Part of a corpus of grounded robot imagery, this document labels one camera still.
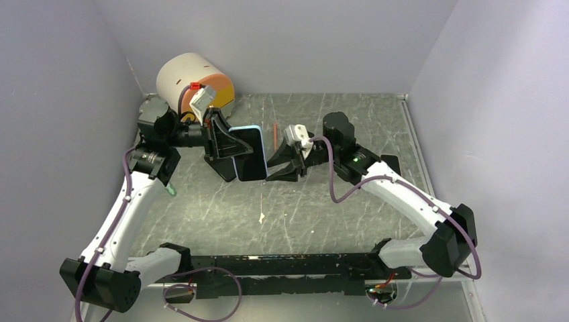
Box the black phone left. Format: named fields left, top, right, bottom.
left=204, top=157, right=237, bottom=182

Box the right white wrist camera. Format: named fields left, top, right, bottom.
left=284, top=124, right=313, bottom=158

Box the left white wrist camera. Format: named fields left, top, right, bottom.
left=189, top=85, right=217, bottom=121

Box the phone in beige case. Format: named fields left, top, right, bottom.
left=380, top=154, right=401, bottom=176

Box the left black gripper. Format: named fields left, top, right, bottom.
left=164, top=107, right=254, bottom=160

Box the round white drawer cabinet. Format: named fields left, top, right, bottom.
left=156, top=52, right=236, bottom=121

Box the green marker cap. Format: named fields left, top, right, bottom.
left=166, top=185, right=177, bottom=197

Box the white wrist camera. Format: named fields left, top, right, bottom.
left=189, top=85, right=217, bottom=121
left=284, top=124, right=313, bottom=158

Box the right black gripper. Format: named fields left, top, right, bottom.
left=262, top=138, right=338, bottom=183

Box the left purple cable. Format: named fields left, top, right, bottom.
left=73, top=84, right=243, bottom=322

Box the red pencil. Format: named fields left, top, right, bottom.
left=272, top=123, right=278, bottom=151

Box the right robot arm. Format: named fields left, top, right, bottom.
left=267, top=112, right=482, bottom=280

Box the phone with purple frame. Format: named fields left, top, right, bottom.
left=230, top=127, right=268, bottom=181

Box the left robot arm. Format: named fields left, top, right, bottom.
left=59, top=96, right=253, bottom=313

